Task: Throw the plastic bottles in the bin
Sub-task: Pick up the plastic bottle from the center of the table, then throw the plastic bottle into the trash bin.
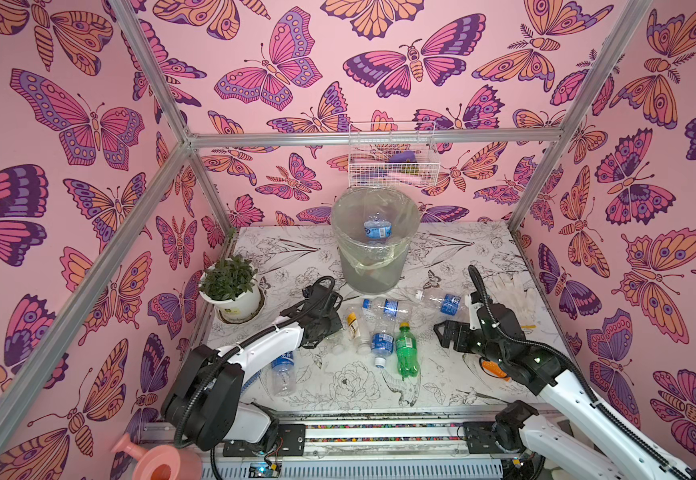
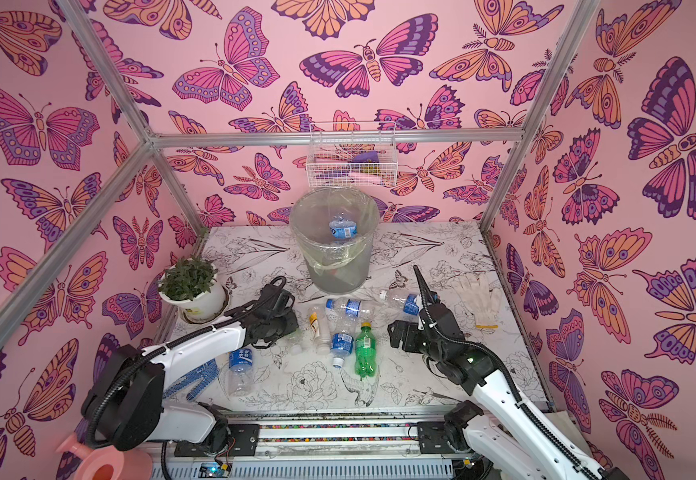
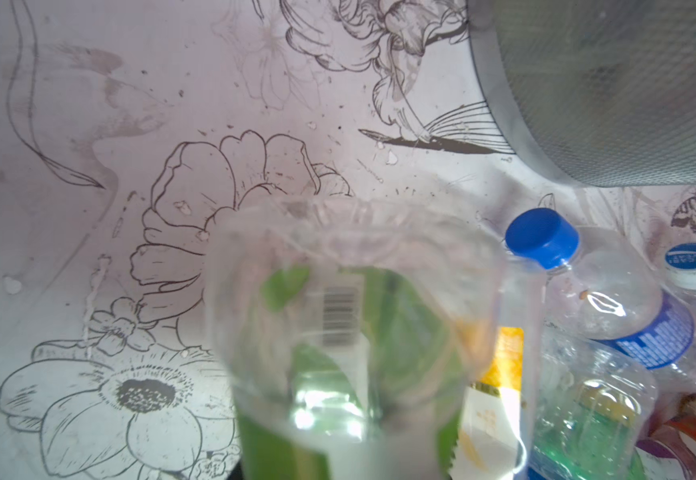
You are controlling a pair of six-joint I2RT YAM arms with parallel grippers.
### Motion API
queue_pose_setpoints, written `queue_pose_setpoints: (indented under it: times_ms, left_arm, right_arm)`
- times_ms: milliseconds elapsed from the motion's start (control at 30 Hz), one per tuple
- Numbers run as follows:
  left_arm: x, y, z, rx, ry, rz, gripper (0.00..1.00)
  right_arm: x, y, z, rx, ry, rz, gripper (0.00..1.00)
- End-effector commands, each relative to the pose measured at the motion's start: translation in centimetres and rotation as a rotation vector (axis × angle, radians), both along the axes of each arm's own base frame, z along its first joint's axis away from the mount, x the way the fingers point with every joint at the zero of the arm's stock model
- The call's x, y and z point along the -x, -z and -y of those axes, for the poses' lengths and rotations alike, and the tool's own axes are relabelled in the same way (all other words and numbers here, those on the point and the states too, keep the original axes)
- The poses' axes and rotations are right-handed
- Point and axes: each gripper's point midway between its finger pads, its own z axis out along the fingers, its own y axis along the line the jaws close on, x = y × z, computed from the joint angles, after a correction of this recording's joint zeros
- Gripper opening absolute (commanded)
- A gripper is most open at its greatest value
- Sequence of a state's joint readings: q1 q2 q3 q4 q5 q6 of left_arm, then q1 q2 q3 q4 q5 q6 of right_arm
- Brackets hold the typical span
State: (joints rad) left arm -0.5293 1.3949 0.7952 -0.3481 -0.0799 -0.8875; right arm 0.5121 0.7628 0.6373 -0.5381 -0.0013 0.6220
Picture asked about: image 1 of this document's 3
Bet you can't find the clear bottle blue label large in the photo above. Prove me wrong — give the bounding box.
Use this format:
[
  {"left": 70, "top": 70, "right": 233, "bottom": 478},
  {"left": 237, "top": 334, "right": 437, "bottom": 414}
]
[{"left": 363, "top": 215, "right": 393, "bottom": 241}]

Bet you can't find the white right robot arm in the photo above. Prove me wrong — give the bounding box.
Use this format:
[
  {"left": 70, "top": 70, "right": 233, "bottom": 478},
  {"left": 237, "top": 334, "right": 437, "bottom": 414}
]
[{"left": 433, "top": 303, "right": 696, "bottom": 479}]

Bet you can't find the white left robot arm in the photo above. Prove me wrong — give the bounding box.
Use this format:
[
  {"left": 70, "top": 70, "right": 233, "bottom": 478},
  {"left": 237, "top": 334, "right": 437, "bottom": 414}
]
[{"left": 161, "top": 276, "right": 342, "bottom": 454}]

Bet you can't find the grey mesh waste bin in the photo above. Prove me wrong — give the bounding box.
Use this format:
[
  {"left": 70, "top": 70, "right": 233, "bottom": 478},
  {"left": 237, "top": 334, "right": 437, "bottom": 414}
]
[{"left": 331, "top": 187, "right": 421, "bottom": 295}]

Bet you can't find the orange label bottle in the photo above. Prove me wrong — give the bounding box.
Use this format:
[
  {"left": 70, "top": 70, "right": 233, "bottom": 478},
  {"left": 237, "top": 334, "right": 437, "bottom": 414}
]
[{"left": 479, "top": 358, "right": 511, "bottom": 381}]

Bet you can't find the yellow label small bottle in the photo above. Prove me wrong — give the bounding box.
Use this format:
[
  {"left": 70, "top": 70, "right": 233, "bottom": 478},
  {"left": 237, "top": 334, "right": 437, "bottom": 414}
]
[{"left": 345, "top": 307, "right": 371, "bottom": 355}]

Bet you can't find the white work glove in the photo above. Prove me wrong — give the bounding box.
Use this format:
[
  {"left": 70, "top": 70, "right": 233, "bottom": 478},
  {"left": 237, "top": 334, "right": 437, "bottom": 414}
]
[{"left": 486, "top": 273, "right": 537, "bottom": 332}]

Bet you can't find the blue cap bottle centre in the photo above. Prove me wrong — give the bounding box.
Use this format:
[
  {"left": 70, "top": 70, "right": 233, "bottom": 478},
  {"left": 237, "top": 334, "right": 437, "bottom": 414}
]
[{"left": 371, "top": 314, "right": 396, "bottom": 369}]

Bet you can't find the small blue label bottle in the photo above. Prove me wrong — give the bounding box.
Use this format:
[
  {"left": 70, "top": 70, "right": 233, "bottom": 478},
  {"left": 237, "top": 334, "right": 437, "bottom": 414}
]
[{"left": 271, "top": 351, "right": 297, "bottom": 396}]

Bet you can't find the far blue label bottle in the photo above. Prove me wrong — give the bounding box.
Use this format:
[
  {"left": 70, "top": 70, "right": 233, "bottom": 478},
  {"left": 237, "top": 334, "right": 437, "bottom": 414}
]
[{"left": 362, "top": 297, "right": 415, "bottom": 323}]

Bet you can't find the potted green plant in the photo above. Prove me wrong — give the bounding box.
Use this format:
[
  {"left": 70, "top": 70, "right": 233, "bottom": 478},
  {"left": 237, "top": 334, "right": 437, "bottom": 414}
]
[{"left": 199, "top": 255, "right": 263, "bottom": 324}]

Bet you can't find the green plastic bottle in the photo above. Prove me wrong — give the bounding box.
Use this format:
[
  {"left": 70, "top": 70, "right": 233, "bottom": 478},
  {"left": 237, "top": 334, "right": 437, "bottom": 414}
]
[{"left": 395, "top": 322, "right": 420, "bottom": 379}]

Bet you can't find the pink watering can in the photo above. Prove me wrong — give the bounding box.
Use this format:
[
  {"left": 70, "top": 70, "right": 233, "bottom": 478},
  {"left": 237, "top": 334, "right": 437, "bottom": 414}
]
[{"left": 111, "top": 433, "right": 203, "bottom": 480}]

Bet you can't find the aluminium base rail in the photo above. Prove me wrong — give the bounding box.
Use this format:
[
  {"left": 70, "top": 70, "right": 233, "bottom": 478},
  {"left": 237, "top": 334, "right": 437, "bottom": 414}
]
[{"left": 142, "top": 407, "right": 541, "bottom": 480}]

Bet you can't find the white wire wall basket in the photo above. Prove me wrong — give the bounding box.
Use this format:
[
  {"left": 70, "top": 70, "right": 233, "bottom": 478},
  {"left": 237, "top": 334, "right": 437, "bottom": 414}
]
[{"left": 346, "top": 125, "right": 441, "bottom": 189}]

